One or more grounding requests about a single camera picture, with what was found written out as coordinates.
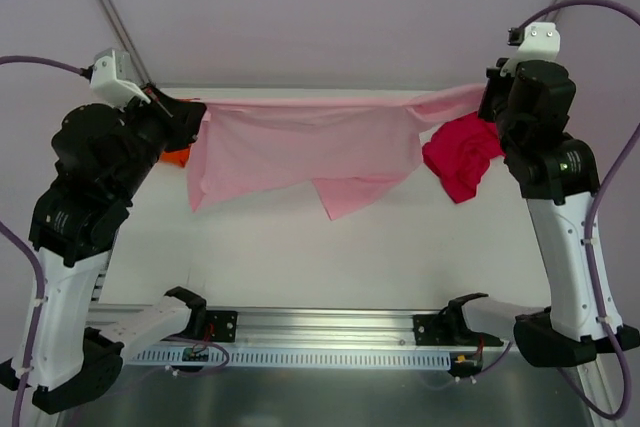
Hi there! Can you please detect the light pink t shirt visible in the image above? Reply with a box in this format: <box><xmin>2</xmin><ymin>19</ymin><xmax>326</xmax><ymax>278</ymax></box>
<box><xmin>187</xmin><ymin>84</ymin><xmax>484</xmax><ymax>220</ymax></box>

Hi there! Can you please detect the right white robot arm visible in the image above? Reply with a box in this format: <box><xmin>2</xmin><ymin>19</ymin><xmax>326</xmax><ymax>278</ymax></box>
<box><xmin>443</xmin><ymin>59</ymin><xmax>639</xmax><ymax>368</ymax></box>

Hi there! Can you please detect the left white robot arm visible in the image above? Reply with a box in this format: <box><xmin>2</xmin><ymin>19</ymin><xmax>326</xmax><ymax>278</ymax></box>
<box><xmin>1</xmin><ymin>85</ymin><xmax>206</xmax><ymax>414</ymax></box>

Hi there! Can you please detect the orange t shirt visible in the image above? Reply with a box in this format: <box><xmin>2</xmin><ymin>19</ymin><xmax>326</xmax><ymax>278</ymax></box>
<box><xmin>158</xmin><ymin>96</ymin><xmax>206</xmax><ymax>168</ymax></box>

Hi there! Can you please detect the magenta t shirt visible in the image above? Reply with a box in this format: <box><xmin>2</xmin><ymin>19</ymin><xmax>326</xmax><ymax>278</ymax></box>
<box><xmin>422</xmin><ymin>113</ymin><xmax>503</xmax><ymax>204</ymax></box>

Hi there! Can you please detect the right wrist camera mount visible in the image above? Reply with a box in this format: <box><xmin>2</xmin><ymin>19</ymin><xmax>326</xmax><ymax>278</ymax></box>
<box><xmin>499</xmin><ymin>22</ymin><xmax>560</xmax><ymax>77</ymax></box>

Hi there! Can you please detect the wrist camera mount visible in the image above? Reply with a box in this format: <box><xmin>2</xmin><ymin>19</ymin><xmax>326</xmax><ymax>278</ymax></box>
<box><xmin>90</xmin><ymin>48</ymin><xmax>151</xmax><ymax>107</ymax></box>
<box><xmin>499</xmin><ymin>22</ymin><xmax>560</xmax><ymax>77</ymax></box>

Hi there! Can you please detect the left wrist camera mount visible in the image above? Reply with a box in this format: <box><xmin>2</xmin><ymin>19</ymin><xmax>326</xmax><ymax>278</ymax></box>
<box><xmin>90</xmin><ymin>48</ymin><xmax>151</xmax><ymax>107</ymax></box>

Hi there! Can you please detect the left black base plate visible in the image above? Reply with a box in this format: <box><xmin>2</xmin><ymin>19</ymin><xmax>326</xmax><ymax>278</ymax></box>
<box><xmin>202</xmin><ymin>310</ymin><xmax>238</xmax><ymax>343</ymax></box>

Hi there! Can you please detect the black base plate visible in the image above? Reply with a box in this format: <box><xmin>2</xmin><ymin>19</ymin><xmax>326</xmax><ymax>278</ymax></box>
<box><xmin>412</xmin><ymin>313</ymin><xmax>503</xmax><ymax>347</ymax></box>
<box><xmin>202</xmin><ymin>310</ymin><xmax>238</xmax><ymax>343</ymax></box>

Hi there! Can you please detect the aluminium mounting rail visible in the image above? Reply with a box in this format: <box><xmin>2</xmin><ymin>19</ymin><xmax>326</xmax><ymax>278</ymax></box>
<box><xmin>89</xmin><ymin>303</ymin><xmax>556</xmax><ymax>353</ymax></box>

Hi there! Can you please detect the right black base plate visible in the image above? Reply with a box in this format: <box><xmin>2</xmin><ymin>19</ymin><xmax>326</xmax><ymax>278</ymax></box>
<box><xmin>412</xmin><ymin>313</ymin><xmax>503</xmax><ymax>347</ymax></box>

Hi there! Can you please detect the white slotted cable duct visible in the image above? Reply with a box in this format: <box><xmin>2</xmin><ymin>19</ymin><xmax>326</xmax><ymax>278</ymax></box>
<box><xmin>130</xmin><ymin>345</ymin><xmax>451</xmax><ymax>371</ymax></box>

